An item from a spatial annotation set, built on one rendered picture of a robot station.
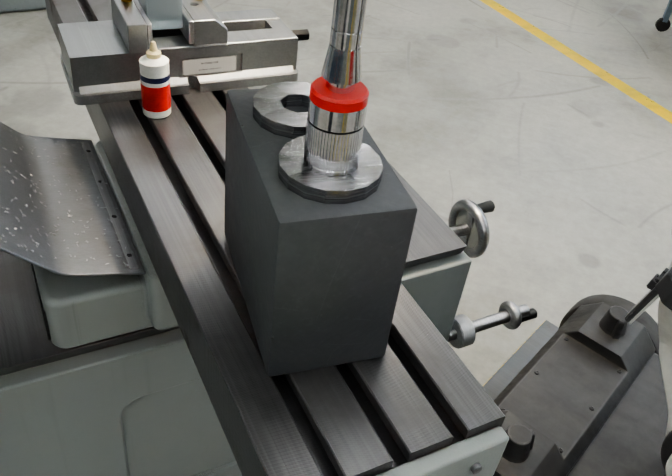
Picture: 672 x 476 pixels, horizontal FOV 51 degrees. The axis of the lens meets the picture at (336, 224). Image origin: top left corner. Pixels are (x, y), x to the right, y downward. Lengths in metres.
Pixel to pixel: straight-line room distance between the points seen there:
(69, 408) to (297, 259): 0.55
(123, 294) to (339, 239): 0.42
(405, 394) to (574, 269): 1.82
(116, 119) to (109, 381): 0.36
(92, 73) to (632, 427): 0.99
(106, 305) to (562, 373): 0.74
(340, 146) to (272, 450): 0.26
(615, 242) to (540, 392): 1.51
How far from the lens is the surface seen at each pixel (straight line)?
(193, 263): 0.79
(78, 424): 1.08
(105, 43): 1.10
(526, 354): 1.53
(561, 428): 1.18
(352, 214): 0.56
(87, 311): 0.94
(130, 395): 1.06
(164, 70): 1.01
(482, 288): 2.26
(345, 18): 0.53
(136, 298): 0.94
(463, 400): 0.69
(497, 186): 2.74
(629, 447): 1.23
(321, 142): 0.56
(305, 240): 0.56
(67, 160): 1.08
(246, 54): 1.12
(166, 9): 1.09
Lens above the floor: 1.46
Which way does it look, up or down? 38 degrees down
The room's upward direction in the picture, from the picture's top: 8 degrees clockwise
